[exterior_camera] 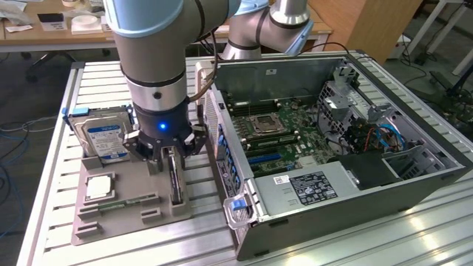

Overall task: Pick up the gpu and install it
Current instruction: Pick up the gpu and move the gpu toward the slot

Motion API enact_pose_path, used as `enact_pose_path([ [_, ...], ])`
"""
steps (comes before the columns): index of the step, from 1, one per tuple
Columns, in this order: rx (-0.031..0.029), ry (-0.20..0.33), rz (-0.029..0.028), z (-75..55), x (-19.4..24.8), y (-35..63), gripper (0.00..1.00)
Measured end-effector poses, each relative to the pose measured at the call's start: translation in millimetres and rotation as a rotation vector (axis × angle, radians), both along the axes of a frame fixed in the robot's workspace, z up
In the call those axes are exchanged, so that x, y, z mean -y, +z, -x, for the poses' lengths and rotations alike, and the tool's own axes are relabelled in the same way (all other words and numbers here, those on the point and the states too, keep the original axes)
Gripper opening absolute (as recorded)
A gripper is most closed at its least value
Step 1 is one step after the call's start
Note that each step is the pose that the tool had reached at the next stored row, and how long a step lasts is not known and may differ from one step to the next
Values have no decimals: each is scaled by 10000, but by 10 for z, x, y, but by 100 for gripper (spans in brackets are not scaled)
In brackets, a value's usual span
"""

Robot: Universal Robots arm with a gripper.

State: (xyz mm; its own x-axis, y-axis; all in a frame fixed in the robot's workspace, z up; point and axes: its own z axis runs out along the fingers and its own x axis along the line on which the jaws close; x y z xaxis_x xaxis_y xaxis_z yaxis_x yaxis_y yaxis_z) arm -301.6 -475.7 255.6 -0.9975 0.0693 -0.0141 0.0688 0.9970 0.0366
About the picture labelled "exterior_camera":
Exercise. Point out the white box with tape roll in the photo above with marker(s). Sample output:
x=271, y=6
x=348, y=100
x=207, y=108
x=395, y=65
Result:
x=86, y=25

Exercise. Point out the wooden cabinet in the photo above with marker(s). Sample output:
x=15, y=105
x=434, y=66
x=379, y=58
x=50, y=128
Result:
x=370, y=27

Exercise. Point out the grey plastic parts rack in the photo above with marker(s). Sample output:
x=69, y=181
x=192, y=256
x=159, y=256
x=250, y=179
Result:
x=130, y=221

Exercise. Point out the long wooden desk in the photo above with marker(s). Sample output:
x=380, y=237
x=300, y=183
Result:
x=37, y=38

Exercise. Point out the silver CPU chip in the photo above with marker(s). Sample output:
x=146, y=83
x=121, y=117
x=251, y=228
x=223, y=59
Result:
x=99, y=188

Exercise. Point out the grey power supply unit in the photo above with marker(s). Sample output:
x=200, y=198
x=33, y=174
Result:
x=278, y=199

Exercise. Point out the black metal stand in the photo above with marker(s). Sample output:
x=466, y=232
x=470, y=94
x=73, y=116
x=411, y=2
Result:
x=456, y=88

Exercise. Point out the blue expansion slot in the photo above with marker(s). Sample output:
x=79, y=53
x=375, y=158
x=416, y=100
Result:
x=264, y=159

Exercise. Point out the green RAM stick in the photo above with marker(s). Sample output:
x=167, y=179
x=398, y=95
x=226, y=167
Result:
x=115, y=204

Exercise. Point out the blue case latch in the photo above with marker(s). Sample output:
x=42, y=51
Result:
x=236, y=206

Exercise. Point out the dark grey open PC case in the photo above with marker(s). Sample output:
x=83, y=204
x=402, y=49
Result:
x=332, y=227

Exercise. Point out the white paper card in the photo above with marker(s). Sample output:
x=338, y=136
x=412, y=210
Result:
x=19, y=28

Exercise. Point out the plain white labelled box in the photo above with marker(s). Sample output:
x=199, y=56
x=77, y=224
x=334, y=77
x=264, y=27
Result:
x=106, y=26

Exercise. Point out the black Nvidia graphics card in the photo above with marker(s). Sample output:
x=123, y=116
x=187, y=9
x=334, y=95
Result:
x=175, y=180

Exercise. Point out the white table frame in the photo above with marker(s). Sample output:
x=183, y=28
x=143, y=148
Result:
x=440, y=16

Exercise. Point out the white box with black top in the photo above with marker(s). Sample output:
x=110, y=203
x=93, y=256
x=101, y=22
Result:
x=53, y=22

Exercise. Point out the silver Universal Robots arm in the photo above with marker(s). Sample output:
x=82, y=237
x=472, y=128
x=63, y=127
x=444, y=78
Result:
x=151, y=55

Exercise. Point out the silver chipset heatsink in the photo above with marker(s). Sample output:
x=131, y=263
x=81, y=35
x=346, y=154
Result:
x=308, y=161

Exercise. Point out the perforated metal drive cage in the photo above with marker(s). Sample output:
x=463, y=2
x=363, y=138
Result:
x=332, y=94

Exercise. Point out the hard disk in blue caddy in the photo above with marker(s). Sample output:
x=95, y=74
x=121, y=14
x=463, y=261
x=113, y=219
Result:
x=101, y=138

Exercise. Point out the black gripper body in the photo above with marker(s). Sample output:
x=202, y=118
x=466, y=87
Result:
x=161, y=124

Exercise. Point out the green Dell motherboard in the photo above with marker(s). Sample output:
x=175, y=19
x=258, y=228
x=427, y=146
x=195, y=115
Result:
x=299, y=130

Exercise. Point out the metal disk bay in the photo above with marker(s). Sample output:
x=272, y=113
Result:
x=418, y=163

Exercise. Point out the metal CPU socket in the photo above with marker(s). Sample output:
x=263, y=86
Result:
x=266, y=124

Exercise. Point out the black plastic shroud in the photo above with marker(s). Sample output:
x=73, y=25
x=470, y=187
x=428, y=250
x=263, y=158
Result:
x=366, y=169

